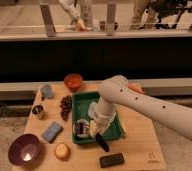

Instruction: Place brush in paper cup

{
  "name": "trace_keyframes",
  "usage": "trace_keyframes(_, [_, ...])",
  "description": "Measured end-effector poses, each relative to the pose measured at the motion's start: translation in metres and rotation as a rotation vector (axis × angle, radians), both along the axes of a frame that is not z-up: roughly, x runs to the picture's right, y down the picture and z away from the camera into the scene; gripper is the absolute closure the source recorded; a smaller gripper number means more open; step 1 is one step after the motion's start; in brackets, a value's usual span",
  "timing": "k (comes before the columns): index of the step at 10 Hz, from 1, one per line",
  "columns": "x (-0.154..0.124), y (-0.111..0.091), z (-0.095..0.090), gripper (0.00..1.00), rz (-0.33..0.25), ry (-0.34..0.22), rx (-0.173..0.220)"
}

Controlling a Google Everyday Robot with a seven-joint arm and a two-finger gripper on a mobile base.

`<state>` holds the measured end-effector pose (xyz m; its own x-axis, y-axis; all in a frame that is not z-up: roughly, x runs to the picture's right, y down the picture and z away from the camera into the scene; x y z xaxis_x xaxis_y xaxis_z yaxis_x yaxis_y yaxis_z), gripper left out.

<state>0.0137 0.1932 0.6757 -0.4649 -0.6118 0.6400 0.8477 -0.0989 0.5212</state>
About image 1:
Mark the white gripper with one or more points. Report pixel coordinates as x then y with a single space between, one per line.
98 125

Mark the wooden table board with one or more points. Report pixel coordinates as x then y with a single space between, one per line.
140 146

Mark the small metal can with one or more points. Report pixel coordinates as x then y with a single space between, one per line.
38 112

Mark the green plastic tray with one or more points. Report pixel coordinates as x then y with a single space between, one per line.
80 106

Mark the purple bowl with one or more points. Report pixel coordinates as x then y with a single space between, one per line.
24 150

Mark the black rectangular block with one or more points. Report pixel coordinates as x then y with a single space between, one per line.
111 160

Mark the white paper cup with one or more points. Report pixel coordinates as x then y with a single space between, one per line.
81 128

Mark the blue sponge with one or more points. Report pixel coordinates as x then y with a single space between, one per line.
52 132

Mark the orange bowl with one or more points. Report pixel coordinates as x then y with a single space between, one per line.
73 81

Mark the bunch of dark grapes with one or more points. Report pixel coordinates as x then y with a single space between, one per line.
66 106

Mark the orange carrot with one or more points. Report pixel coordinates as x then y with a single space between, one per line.
136 88

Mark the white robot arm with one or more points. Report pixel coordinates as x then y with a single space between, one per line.
115 90

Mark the grey blue cup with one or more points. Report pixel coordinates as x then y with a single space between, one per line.
46 91

